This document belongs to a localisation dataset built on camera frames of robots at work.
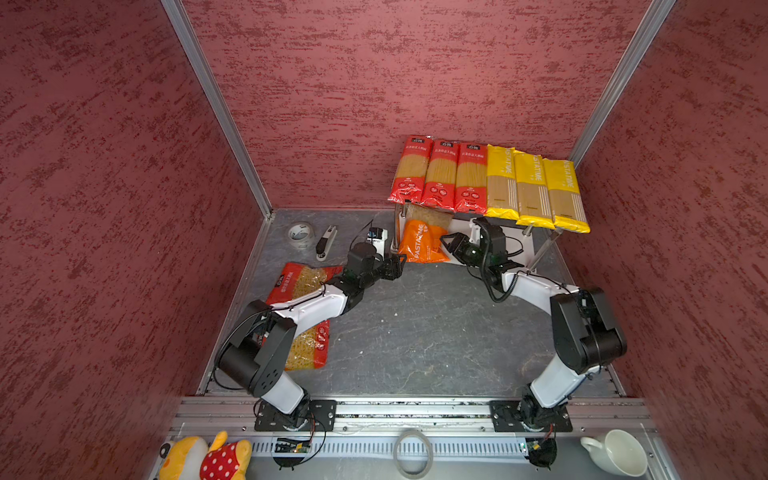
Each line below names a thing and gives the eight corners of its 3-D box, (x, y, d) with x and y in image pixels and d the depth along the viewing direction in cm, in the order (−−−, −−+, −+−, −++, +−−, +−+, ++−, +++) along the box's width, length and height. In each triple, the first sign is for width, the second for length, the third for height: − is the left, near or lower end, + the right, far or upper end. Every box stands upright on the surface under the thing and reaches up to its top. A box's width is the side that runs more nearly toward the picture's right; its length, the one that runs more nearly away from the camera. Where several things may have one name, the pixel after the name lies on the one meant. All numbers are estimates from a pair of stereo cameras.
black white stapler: (314, 258, 108) (312, 251, 104) (331, 231, 117) (330, 223, 113) (324, 261, 107) (321, 254, 104) (340, 233, 116) (338, 225, 112)
